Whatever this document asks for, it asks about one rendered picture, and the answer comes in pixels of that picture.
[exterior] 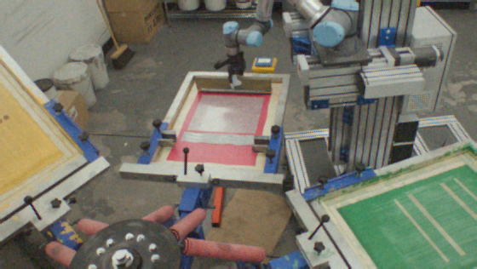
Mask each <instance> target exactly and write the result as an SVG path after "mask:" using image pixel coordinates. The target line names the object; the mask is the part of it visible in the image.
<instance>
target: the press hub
mask: <svg viewBox="0 0 477 269"><path fill-rule="evenodd" d="M180 266H181V249H180V246H179V244H178V242H177V239H176V238H175V235H173V234H172V231H171V230H169V229H168V228H167V227H166V226H164V225H162V224H160V223H159V222H154V221H151V220H141V219H135V220H125V221H118V222H115V223H113V224H111V225H110V226H106V227H104V228H103V229H102V230H100V231H98V232H96V233H95V234H93V235H92V237H90V238H89V239H88V240H87V241H86V242H84V243H83V244H82V246H81V247H80V249H79V250H78V251H77V253H76V254H75V255H74V256H73V258H72V263H71V264H70V266H69V269H183V268H181V267H180Z"/></svg>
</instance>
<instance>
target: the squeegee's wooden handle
mask: <svg viewBox="0 0 477 269"><path fill-rule="evenodd" d="M237 79H238V80H239V81H241V84H240V85H238V86H234V88H235V89H265V91H272V78H271V77H252V76H237ZM195 80H196V89H201V88H219V89H232V87H231V85H230V83H229V77H228V76H196V77H195Z"/></svg>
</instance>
